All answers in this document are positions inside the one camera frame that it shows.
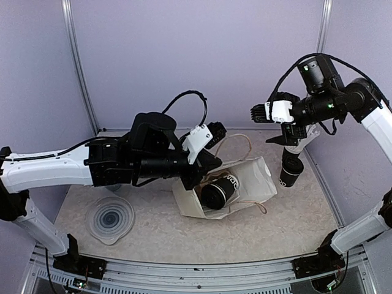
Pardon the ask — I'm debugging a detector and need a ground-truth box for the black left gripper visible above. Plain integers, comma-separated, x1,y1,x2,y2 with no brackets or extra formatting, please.
134,137,223,191

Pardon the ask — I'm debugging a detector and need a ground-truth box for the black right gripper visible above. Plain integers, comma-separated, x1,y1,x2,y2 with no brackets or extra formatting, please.
268,88,342,145

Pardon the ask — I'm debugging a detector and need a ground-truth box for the black cup lid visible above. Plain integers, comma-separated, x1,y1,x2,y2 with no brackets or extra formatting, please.
201,184,227,210
282,156,304,175

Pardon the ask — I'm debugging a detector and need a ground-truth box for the black paper coffee cup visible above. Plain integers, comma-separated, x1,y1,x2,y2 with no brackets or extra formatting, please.
279,168,299,187

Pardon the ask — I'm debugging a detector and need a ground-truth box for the cream paper bag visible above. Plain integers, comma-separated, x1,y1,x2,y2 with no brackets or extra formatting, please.
171,133,278,221

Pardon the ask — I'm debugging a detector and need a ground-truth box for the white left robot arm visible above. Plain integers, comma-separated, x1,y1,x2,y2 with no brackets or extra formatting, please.
1,112,227,273

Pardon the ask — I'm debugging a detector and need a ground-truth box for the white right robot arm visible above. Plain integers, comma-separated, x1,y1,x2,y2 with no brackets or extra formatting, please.
264,53,391,272

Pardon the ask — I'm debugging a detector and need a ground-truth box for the wrapped white straws bundle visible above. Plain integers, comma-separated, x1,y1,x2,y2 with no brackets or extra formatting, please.
297,124,320,149

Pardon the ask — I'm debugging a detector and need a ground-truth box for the blue glass cup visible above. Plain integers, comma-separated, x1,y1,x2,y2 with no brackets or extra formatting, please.
105,184,122,192

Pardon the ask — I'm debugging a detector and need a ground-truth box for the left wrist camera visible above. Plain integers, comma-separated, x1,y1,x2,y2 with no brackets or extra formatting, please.
181,122,227,165

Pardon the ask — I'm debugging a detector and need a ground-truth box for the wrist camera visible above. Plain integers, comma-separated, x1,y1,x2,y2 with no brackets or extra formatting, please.
251,100,295,124
181,122,227,165

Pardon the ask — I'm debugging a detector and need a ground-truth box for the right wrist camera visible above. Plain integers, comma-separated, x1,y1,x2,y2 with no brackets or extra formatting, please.
251,100,295,124

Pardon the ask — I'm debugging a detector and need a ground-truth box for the right aluminium post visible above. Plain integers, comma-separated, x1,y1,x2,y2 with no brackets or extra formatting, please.
316,0,333,53

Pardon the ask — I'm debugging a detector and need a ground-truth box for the aluminium post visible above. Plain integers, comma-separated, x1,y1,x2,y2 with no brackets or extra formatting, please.
61,0,100,135
316,0,333,53

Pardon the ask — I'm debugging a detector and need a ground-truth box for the aluminium front rail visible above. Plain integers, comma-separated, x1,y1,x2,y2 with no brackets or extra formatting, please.
29,241,377,294

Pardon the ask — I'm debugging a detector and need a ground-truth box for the left aluminium post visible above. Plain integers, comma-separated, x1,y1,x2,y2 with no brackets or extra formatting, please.
61,0,100,135

